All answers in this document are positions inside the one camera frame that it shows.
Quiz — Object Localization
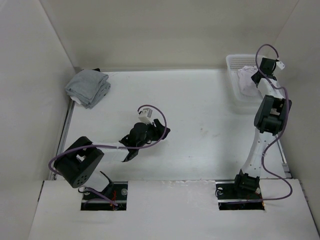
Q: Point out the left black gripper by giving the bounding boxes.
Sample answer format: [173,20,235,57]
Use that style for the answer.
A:
[137,119,170,149]

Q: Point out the white tank top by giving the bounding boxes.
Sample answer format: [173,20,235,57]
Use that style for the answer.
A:
[237,66,261,97]

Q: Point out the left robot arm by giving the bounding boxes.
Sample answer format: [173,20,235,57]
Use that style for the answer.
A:
[53,119,171,200]

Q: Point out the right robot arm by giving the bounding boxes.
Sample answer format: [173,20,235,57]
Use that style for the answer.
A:
[231,57,292,202]

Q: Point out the folded grey tank tops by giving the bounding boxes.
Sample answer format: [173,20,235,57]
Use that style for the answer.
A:
[64,69,111,109]

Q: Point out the white plastic basket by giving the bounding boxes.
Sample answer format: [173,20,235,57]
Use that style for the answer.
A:
[225,53,282,108]

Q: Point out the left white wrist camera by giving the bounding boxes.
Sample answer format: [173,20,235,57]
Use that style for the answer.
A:
[138,107,153,125]

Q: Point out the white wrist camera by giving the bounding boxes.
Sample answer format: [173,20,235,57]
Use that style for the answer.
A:
[275,60,286,72]
[138,107,153,125]

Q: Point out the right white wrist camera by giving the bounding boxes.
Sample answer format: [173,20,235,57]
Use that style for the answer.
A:
[275,60,286,72]

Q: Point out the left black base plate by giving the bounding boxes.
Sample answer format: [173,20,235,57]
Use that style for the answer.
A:
[78,181,129,212]

